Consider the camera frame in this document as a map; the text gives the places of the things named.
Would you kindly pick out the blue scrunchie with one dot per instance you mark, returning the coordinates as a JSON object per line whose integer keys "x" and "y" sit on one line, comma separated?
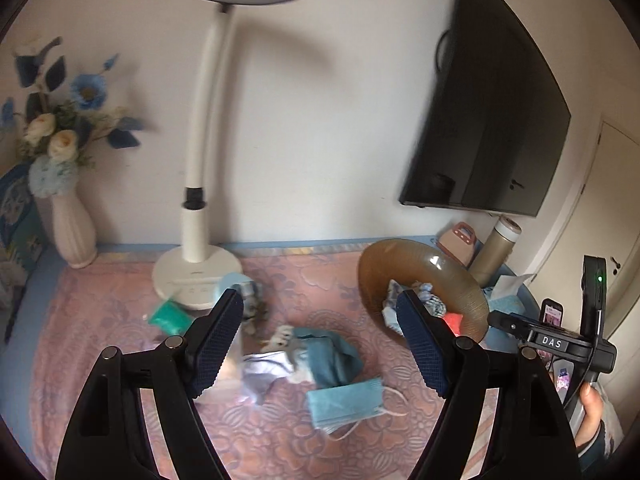
{"x": 432, "y": 300}

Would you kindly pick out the small pink toy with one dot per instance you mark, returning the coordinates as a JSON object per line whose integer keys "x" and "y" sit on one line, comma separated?
{"x": 457, "y": 242}

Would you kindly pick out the grey white plush toy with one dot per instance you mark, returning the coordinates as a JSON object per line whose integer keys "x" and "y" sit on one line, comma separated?
{"x": 280, "y": 340}

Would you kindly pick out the blue face mask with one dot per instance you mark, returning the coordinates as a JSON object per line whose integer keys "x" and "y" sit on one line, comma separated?
{"x": 345, "y": 402}

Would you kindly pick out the blue tissue pack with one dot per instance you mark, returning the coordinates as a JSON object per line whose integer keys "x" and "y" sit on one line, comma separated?
{"x": 507, "y": 297}

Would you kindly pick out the teal cloth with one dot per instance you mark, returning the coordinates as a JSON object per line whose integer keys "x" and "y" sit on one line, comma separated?
{"x": 335, "y": 357}

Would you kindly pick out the person's right hand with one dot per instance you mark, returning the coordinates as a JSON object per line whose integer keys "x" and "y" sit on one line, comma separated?
{"x": 592, "y": 410}

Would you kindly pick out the white blue wrapped packet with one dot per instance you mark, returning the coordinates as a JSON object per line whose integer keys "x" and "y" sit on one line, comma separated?
{"x": 391, "y": 310}

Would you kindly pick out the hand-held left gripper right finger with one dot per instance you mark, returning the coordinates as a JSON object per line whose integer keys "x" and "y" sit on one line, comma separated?
{"x": 422, "y": 345}

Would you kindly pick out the blue tape roll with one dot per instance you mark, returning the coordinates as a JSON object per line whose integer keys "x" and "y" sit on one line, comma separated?
{"x": 227, "y": 282}

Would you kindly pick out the green packet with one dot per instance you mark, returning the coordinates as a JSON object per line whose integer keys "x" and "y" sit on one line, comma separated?
{"x": 170, "y": 317}

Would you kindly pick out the black wall television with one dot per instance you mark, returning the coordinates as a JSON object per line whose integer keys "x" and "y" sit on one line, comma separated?
{"x": 490, "y": 110}

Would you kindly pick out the white ribbed vase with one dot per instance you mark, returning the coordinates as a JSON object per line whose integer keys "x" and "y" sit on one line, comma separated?
{"x": 72, "y": 232}

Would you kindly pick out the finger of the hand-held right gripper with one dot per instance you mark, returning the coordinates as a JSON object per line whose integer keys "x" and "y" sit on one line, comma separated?
{"x": 510, "y": 324}

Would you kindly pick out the white desk lamp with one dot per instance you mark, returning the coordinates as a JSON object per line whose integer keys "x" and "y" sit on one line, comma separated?
{"x": 200, "y": 110}

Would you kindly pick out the blue and white artificial flowers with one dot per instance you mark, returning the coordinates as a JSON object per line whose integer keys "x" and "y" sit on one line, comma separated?
{"x": 65, "y": 125}

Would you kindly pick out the brown ribbed bowl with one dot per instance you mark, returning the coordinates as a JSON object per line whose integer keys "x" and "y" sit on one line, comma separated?
{"x": 400, "y": 260}

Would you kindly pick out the white door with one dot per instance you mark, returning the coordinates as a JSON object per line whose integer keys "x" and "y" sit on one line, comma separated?
{"x": 600, "y": 200}

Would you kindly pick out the gold thermos bottle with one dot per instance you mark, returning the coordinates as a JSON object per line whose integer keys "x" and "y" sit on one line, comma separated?
{"x": 492, "y": 255}

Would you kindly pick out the person's right forearm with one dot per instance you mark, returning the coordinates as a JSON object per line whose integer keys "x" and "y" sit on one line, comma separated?
{"x": 607, "y": 435}

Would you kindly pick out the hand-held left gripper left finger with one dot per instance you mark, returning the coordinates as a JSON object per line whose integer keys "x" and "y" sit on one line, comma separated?
{"x": 215, "y": 345}

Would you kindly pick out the row of books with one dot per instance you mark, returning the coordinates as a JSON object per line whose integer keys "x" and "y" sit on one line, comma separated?
{"x": 17, "y": 220}

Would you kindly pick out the pink embossed table mat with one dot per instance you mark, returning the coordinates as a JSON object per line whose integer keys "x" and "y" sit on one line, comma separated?
{"x": 110, "y": 310}

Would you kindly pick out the small red item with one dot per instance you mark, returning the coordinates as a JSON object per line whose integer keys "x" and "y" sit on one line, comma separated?
{"x": 454, "y": 324}

